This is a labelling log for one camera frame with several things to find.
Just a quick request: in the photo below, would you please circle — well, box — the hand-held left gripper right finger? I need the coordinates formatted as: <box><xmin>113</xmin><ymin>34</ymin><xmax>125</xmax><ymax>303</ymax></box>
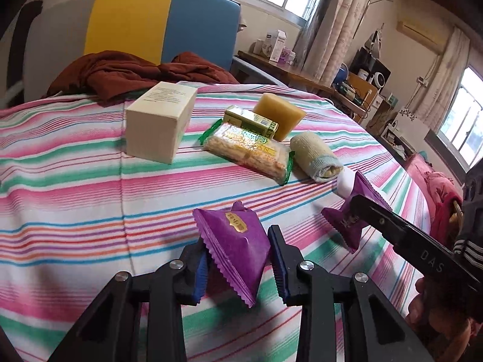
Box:
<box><xmin>267</xmin><ymin>224</ymin><xmax>434</xmax><ymax>362</ymax></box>

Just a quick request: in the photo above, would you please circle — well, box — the biscuit packet with green ends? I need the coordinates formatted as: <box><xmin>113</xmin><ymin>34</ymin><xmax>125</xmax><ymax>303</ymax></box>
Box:
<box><xmin>198</xmin><ymin>119</ymin><xmax>296</xmax><ymax>186</ymax></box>

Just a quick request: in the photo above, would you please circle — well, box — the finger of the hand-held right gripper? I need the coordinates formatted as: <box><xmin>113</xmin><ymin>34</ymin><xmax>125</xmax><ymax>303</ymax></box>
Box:
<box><xmin>349</xmin><ymin>194</ymin><xmax>483</xmax><ymax>292</ymax></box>

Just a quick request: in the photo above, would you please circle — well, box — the rust brown cloth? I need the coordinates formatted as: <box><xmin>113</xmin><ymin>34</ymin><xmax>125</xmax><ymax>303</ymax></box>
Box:
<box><xmin>45</xmin><ymin>51</ymin><xmax>240</xmax><ymax>102</ymax></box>

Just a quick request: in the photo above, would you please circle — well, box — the black appliance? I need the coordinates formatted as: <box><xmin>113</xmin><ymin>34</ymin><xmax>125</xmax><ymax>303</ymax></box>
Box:
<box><xmin>349</xmin><ymin>47</ymin><xmax>391</xmax><ymax>91</ymax></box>

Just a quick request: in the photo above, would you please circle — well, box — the cream cardboard box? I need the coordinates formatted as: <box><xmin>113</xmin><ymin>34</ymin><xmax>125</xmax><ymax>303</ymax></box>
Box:
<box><xmin>125</xmin><ymin>81</ymin><xmax>198</xmax><ymax>164</ymax></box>

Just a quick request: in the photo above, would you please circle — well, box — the pink green striped tablecloth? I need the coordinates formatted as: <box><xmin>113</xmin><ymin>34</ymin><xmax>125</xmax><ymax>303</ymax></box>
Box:
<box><xmin>0</xmin><ymin>81</ymin><xmax>433</xmax><ymax>362</ymax></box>

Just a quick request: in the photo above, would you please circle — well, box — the person's right forearm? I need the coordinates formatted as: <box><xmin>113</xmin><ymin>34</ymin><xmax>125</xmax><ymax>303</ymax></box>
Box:
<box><xmin>453</xmin><ymin>236</ymin><xmax>483</xmax><ymax>270</ymax></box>

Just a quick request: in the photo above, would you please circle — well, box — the white plastic-wrapped ball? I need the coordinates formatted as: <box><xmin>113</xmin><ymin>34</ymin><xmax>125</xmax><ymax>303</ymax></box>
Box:
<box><xmin>337</xmin><ymin>171</ymin><xmax>359</xmax><ymax>198</ymax></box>

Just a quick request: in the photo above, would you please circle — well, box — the wooden side desk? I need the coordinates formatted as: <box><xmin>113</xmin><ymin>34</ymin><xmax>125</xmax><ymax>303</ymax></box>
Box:
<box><xmin>238</xmin><ymin>50</ymin><xmax>368</xmax><ymax>121</ymax></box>

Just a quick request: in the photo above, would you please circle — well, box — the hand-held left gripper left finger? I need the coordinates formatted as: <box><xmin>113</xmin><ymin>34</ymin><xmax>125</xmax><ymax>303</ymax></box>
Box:
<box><xmin>49</xmin><ymin>239</ymin><xmax>210</xmax><ymax>362</ymax></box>

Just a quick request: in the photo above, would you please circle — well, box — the white leaf-print box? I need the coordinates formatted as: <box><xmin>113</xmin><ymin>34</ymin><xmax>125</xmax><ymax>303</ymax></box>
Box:
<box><xmin>381</xmin><ymin>109</ymin><xmax>431</xmax><ymax>151</ymax></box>

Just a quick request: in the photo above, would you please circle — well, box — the yellow soap bar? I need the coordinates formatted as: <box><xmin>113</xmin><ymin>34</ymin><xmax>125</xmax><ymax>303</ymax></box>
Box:
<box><xmin>252</xmin><ymin>93</ymin><xmax>307</xmax><ymax>141</ymax></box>

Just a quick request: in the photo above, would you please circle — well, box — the wall air conditioner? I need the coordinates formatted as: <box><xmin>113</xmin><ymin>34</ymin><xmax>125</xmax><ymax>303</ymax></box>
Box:
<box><xmin>396</xmin><ymin>17</ymin><xmax>448</xmax><ymax>51</ymax></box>

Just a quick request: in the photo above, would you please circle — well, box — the purple snack packet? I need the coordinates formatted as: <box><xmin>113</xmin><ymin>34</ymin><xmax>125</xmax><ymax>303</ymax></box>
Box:
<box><xmin>321</xmin><ymin>170</ymin><xmax>393</xmax><ymax>254</ymax></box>
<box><xmin>192</xmin><ymin>201</ymin><xmax>272</xmax><ymax>308</ymax></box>

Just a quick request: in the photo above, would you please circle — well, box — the person's right hand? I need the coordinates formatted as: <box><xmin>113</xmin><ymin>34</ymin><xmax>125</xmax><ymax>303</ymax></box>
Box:
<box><xmin>409</xmin><ymin>277</ymin><xmax>483</xmax><ymax>348</ymax></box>

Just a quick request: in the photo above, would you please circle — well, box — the grey yellow blue sofa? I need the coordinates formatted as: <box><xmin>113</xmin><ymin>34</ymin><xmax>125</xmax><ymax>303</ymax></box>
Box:
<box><xmin>8</xmin><ymin>0</ymin><xmax>242</xmax><ymax>102</ymax></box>

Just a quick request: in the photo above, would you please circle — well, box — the pink cloth pile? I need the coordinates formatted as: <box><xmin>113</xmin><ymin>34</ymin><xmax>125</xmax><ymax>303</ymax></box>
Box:
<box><xmin>404</xmin><ymin>153</ymin><xmax>465</xmax><ymax>242</ymax></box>

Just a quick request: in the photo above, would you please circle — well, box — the side window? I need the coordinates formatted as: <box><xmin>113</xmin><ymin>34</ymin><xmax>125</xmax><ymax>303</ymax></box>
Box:
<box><xmin>436</xmin><ymin>66</ymin><xmax>483</xmax><ymax>168</ymax></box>

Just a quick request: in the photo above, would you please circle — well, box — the beige curtain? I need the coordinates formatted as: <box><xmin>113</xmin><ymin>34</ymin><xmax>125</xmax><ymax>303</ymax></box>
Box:
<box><xmin>411</xmin><ymin>26</ymin><xmax>472</xmax><ymax>129</ymax></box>
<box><xmin>298</xmin><ymin>0</ymin><xmax>397</xmax><ymax>84</ymax></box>

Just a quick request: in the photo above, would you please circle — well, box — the white carton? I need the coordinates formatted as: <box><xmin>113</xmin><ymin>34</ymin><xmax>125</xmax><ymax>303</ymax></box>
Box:
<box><xmin>269</xmin><ymin>30</ymin><xmax>287</xmax><ymax>63</ymax></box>

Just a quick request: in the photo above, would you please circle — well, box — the green yellow carton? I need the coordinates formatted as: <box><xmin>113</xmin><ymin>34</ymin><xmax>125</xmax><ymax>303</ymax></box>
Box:
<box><xmin>222</xmin><ymin>106</ymin><xmax>280</xmax><ymax>140</ymax></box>

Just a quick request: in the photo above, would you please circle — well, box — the cream towel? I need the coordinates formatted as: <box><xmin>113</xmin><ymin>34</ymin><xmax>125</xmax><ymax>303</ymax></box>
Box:
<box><xmin>290</xmin><ymin>132</ymin><xmax>344</xmax><ymax>183</ymax></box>

